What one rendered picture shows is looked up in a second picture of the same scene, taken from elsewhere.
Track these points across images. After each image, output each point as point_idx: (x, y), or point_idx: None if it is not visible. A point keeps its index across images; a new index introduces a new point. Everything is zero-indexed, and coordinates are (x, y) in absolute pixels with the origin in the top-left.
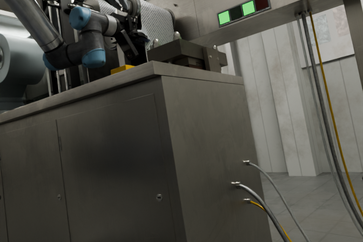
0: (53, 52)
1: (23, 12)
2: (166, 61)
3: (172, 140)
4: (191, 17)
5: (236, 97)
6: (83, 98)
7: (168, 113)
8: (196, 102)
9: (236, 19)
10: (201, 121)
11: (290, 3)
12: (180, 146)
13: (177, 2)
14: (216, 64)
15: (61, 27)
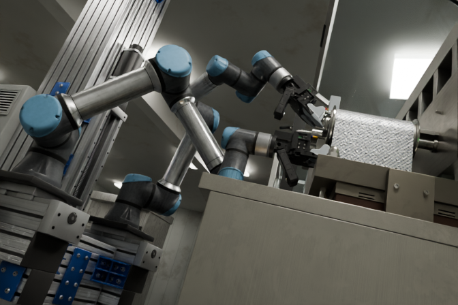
0: (211, 173)
1: (191, 137)
2: (318, 188)
3: (187, 274)
4: (453, 126)
5: (450, 276)
6: None
7: (199, 238)
8: (275, 242)
9: None
10: (274, 276)
11: None
12: (200, 289)
13: (444, 107)
14: (417, 201)
15: None
